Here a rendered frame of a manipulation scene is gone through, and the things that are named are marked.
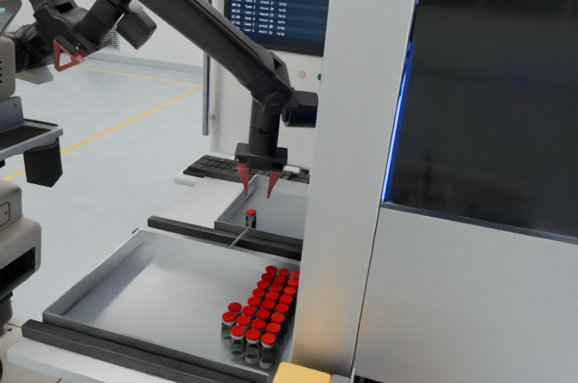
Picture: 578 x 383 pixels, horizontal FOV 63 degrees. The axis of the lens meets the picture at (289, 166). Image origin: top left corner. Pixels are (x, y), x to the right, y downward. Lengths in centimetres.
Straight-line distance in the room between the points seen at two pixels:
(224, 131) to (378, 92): 123
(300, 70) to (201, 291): 82
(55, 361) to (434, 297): 52
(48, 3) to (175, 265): 61
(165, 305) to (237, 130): 87
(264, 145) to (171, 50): 597
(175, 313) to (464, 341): 46
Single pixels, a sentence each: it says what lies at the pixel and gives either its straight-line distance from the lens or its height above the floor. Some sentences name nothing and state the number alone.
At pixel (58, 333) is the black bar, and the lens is 78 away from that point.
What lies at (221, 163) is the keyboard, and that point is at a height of 83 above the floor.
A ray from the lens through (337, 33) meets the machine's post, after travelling 39.
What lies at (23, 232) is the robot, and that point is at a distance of 125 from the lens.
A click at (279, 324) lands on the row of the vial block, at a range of 72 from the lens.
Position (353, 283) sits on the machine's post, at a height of 113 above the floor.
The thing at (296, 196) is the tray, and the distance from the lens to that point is 118.
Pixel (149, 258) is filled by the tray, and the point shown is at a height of 88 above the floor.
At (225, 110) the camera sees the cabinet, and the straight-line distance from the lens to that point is 157.
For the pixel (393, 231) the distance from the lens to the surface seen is 44.
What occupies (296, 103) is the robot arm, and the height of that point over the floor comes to 117.
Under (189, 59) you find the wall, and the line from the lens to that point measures 673.
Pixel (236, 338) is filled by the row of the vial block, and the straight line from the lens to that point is 70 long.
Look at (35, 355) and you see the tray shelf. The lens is 78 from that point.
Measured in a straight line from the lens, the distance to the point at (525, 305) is 48.
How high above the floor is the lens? 140
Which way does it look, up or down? 22 degrees down
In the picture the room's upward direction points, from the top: 5 degrees clockwise
